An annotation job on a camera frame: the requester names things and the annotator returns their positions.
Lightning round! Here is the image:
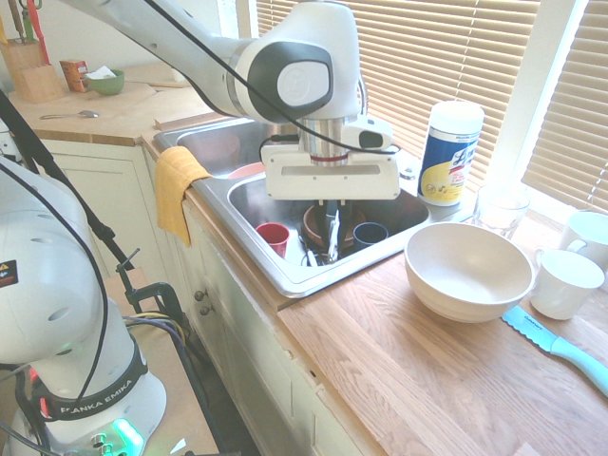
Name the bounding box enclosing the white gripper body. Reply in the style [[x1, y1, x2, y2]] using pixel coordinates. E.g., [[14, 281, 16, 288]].
[[260, 141, 400, 201]]

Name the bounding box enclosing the stainless steel kitchen sink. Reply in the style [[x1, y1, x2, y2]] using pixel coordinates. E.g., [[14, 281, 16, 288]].
[[151, 116, 434, 299]]

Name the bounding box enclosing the teal serrated kitchen knife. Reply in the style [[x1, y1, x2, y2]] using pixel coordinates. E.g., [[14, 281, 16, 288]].
[[501, 304, 608, 398]]

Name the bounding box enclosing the wooden knife block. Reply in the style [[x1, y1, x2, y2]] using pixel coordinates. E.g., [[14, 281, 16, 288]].
[[1, 39, 66, 105]]

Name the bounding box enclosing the round wooden bowl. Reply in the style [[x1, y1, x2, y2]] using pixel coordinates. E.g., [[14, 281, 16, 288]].
[[302, 202, 368, 249]]

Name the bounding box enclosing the dark blue cup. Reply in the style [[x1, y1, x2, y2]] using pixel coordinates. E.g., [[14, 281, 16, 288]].
[[352, 222, 390, 249]]

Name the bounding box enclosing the red plastic cup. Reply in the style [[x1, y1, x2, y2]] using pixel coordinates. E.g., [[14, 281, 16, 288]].
[[255, 221, 292, 260]]

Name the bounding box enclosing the pink plastic bowl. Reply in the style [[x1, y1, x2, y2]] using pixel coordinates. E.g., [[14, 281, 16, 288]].
[[227, 161, 267, 181]]

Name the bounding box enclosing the Lysol wipes canister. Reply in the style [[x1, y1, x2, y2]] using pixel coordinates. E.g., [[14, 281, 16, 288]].
[[417, 100, 486, 208]]

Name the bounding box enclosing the large cream ceramic bowl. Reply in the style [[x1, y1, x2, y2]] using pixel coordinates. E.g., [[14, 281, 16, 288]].
[[403, 220, 536, 325]]

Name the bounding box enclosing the cream kitchen cabinet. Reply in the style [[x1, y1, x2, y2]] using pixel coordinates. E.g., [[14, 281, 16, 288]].
[[32, 137, 381, 456]]

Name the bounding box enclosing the yellow dish cloth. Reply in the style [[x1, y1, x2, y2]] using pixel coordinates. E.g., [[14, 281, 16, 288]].
[[154, 145, 213, 249]]

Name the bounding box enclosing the wide window blind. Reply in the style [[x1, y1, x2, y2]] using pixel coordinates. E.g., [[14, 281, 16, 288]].
[[255, 0, 543, 178]]

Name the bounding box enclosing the clear drinking glass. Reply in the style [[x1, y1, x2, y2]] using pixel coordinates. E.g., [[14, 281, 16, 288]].
[[471, 183, 531, 239]]

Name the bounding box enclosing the black C-clamp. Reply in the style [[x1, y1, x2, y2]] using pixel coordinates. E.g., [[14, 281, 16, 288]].
[[115, 247, 183, 326]]

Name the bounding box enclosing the white ceramic mug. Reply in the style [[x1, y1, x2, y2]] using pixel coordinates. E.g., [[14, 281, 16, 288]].
[[528, 248, 607, 321], [557, 210, 608, 268]]

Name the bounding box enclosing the green bowl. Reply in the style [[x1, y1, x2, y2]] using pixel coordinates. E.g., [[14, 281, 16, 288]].
[[86, 68, 126, 97]]

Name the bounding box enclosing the narrow window blind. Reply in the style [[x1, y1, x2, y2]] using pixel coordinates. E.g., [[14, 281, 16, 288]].
[[521, 0, 608, 213]]

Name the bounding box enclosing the orange cardboard box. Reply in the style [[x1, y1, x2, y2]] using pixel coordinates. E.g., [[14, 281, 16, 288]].
[[58, 59, 89, 93]]

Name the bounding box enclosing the white-handled steel spoon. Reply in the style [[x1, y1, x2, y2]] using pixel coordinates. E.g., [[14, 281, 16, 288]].
[[299, 234, 320, 269]]

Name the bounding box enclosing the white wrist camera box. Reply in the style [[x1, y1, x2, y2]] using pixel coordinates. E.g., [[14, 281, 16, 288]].
[[343, 118, 396, 154]]

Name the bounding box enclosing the bundle of coloured wires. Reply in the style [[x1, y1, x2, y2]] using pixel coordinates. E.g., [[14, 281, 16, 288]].
[[122, 311, 197, 355]]

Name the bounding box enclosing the red-handled knife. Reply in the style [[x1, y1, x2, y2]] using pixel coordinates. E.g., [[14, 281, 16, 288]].
[[27, 0, 52, 67]]

